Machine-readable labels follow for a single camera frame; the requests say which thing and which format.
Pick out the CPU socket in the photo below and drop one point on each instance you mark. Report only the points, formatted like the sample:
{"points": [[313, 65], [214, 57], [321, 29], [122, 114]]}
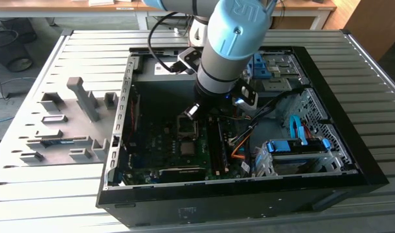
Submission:
{"points": [[179, 149]]}

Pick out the silver square CPU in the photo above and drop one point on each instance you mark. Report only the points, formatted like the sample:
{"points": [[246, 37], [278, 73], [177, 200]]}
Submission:
{"points": [[189, 149]]}

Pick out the grey plastic parts rack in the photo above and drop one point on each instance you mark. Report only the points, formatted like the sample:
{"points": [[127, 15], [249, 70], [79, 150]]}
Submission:
{"points": [[71, 126]]}

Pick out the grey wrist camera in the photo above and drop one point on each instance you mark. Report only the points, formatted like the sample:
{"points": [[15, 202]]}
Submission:
{"points": [[190, 58]]}

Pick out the blue RAM stick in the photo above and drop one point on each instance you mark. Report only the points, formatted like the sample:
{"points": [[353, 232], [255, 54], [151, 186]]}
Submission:
{"points": [[55, 142]]}

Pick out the wooden desk white frame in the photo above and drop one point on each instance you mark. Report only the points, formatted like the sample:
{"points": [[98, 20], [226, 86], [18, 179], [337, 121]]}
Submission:
{"points": [[55, 7]]}

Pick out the grey power supply unit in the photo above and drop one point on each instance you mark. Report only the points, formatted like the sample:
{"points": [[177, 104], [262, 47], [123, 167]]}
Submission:
{"points": [[146, 75]]}

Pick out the blue disk carrier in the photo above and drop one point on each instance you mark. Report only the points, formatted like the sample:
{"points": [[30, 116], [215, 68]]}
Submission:
{"points": [[282, 146]]}

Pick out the white box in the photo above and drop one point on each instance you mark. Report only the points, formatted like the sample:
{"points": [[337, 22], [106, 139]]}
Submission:
{"points": [[101, 2]]}

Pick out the blue plastic drive latch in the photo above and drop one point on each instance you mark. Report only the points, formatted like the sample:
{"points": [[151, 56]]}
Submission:
{"points": [[259, 63], [262, 73]]}

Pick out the grey metal disk bay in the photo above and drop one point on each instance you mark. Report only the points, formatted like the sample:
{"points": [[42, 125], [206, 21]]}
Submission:
{"points": [[301, 157]]}

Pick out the green motherboard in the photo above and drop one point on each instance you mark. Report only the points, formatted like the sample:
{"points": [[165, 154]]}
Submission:
{"points": [[159, 145]]}

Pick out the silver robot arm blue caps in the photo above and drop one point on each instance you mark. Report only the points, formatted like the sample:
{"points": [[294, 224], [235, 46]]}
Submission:
{"points": [[217, 72]]}

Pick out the grey metal drive cage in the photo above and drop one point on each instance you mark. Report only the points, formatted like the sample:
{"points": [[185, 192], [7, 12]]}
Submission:
{"points": [[278, 85]]}

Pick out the black round bin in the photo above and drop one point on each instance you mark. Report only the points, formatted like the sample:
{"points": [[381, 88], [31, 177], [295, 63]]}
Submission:
{"points": [[19, 38]]}

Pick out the wooden cabinet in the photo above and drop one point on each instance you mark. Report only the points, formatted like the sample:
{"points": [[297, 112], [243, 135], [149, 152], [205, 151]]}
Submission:
{"points": [[373, 24]]}

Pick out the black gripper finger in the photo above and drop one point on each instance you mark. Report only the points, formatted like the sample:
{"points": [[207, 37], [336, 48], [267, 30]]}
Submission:
{"points": [[191, 111]]}

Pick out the black open PC case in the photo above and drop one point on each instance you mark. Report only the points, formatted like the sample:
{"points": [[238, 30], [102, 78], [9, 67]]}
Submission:
{"points": [[217, 208]]}

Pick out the black graphics card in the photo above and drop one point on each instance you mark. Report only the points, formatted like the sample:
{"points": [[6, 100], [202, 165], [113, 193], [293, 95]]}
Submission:
{"points": [[182, 174]]}

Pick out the black RAM slot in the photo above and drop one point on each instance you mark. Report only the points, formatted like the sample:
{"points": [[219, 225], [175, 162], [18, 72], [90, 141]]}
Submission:
{"points": [[213, 145], [221, 145], [217, 145], [225, 145]]}

